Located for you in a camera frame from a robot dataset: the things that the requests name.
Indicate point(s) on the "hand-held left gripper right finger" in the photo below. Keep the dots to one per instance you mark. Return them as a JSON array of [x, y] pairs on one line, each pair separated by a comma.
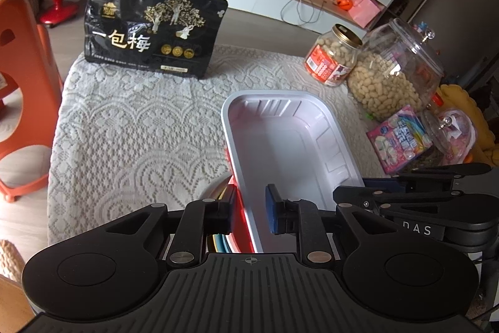
[[272, 212]]

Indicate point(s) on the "black snack bag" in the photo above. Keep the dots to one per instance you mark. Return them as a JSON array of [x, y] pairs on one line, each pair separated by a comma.
[[128, 17]]

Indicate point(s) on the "teal rimmed bowl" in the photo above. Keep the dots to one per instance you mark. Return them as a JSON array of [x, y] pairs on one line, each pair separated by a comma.
[[218, 243]]

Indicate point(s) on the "small clear lidded jar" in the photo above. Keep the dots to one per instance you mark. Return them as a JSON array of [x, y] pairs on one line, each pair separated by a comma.
[[452, 138]]

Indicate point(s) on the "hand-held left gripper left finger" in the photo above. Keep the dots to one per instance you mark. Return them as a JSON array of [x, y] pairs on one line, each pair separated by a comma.
[[232, 212]]

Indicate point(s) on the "peanut jar with red label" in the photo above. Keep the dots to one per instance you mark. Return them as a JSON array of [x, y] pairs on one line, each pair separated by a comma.
[[331, 60]]

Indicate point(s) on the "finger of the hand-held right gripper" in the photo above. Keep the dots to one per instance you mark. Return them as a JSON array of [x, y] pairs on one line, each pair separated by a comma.
[[429, 177], [409, 200]]

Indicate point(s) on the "white disposable food container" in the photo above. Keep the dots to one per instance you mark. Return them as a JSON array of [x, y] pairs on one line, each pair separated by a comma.
[[280, 145]]

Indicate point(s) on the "orange plastic chair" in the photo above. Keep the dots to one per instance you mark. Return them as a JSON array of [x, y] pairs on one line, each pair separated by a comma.
[[43, 56]]

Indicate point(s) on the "pink marshmallow bag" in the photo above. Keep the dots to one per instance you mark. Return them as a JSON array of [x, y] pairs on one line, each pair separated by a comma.
[[393, 138]]

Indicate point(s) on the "large clear jar of peanuts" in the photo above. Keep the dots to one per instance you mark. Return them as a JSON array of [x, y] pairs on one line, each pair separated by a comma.
[[382, 87]]

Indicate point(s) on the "beige knitted item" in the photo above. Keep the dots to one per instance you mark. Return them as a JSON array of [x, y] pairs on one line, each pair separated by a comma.
[[8, 261]]

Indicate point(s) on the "yellow plush toy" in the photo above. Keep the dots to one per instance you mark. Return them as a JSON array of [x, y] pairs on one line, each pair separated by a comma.
[[460, 95]]

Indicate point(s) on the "pink box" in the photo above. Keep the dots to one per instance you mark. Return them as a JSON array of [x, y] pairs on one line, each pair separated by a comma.
[[366, 7]]

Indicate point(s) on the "orange pumpkin toy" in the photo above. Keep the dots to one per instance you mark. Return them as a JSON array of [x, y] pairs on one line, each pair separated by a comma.
[[342, 2]]

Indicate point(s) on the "white lace tablecloth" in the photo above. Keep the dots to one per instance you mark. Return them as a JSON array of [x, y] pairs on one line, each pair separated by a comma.
[[136, 122]]

